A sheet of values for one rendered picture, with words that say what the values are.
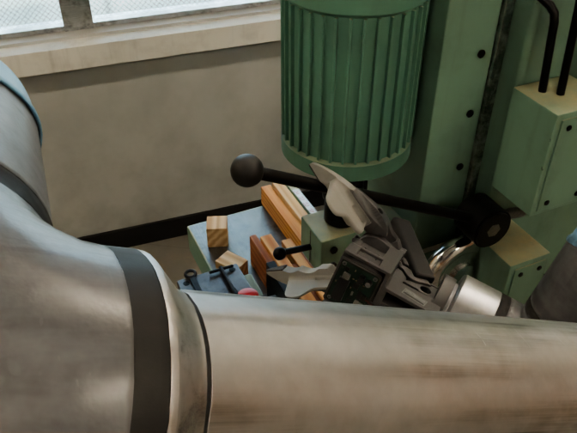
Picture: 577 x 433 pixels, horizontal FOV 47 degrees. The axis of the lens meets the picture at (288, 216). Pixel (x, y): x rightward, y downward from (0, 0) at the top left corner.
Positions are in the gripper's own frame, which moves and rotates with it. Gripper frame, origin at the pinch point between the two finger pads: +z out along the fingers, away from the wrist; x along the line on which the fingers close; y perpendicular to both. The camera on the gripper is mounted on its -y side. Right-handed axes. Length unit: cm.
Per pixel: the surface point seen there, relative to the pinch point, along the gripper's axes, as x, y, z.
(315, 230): 9.4, -18.0, -0.2
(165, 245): 108, -135, 74
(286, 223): 20.4, -35.9, 8.5
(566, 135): -18.2, -17.3, -23.7
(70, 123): 64, -107, 107
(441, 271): 6.7, -19.8, -18.8
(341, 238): 8.7, -18.4, -4.1
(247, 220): 25.3, -38.8, 16.5
